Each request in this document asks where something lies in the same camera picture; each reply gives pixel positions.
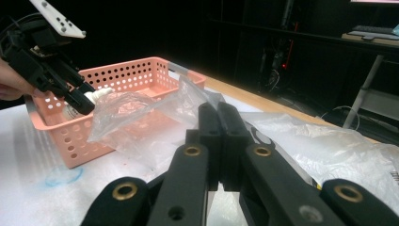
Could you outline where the wooden table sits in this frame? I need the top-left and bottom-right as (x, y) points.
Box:
(201, 75), (380, 144)

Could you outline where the white table mat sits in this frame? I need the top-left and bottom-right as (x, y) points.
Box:
(0, 73), (399, 226)

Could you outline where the dark equipment rack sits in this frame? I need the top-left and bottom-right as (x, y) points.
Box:
(257, 0), (302, 95)

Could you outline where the grey frame desk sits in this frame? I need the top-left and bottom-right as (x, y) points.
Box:
(341, 30), (399, 130)

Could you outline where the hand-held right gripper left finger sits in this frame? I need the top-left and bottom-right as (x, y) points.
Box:
(185, 102), (225, 192)

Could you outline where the pink perforated plastic basket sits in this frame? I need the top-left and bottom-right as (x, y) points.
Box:
(24, 56), (208, 170)

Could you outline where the small white spray bottle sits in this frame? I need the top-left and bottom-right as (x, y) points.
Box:
(62, 87), (115, 121)

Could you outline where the clear plastic bag yellow smiley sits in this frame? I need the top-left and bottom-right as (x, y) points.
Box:
(87, 74), (399, 220)

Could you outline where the dark keyboard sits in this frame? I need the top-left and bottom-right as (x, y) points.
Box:
(347, 24), (397, 41)

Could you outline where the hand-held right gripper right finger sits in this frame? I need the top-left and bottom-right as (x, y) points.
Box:
(216, 101), (277, 193)

